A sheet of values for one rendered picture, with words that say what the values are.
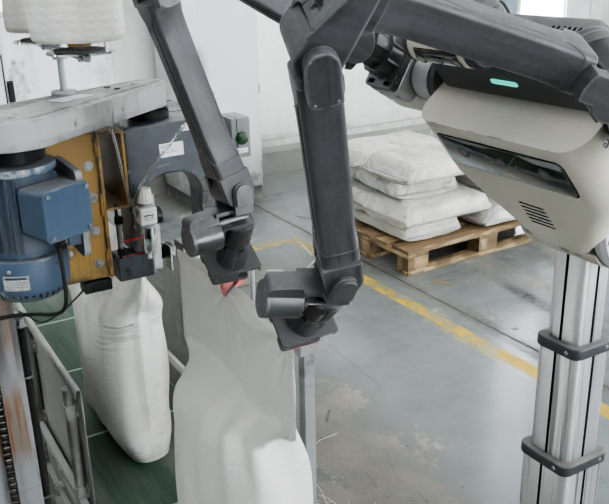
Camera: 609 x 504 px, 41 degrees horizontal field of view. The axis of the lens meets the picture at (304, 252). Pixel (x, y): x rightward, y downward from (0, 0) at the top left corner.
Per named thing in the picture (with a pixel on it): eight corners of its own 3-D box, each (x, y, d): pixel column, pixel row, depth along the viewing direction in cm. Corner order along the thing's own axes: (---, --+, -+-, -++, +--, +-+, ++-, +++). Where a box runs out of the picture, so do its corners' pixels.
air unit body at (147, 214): (166, 258, 172) (160, 187, 167) (144, 262, 170) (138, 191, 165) (158, 252, 176) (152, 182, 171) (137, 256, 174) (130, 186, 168)
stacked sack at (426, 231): (464, 233, 464) (465, 212, 460) (403, 247, 443) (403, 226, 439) (394, 205, 518) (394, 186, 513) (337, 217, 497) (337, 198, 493)
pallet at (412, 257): (558, 233, 501) (560, 211, 496) (408, 276, 441) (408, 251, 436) (465, 203, 567) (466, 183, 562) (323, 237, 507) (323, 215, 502)
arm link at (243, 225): (261, 222, 143) (246, 201, 146) (226, 231, 140) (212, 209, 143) (255, 248, 148) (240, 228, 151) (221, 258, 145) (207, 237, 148)
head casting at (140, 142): (237, 233, 186) (230, 104, 176) (134, 254, 175) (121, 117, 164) (185, 202, 211) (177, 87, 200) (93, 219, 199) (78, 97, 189)
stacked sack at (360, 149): (450, 161, 485) (450, 137, 480) (355, 176, 456) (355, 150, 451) (408, 147, 520) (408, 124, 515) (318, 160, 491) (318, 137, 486)
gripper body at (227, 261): (198, 258, 153) (202, 230, 147) (248, 248, 157) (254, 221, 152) (210, 283, 149) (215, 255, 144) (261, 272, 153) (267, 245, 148)
